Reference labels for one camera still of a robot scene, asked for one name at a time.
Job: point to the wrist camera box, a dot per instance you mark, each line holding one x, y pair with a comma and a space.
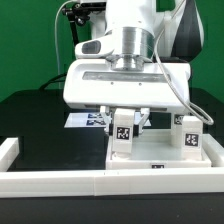
96, 48

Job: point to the white U-shaped obstacle fence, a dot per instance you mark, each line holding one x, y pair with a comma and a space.
111, 182

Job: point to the white marker sheet with tags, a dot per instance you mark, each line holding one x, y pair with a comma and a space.
78, 120

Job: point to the white square table top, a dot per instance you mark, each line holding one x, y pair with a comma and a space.
153, 149

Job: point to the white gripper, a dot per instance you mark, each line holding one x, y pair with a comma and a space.
91, 83

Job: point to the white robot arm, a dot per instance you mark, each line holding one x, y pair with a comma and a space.
138, 59

